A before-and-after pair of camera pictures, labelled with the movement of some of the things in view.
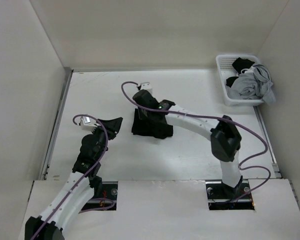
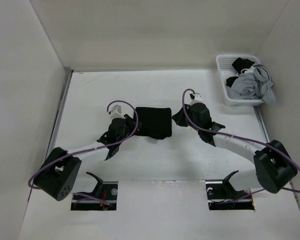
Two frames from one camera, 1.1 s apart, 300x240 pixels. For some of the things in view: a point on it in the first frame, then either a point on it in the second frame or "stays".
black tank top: (155, 126) stays
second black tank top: (240, 64) stays
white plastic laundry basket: (225, 64) stays
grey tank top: (257, 85) stays
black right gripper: (143, 116) -> (178, 118)
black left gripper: (112, 127) -> (130, 123)
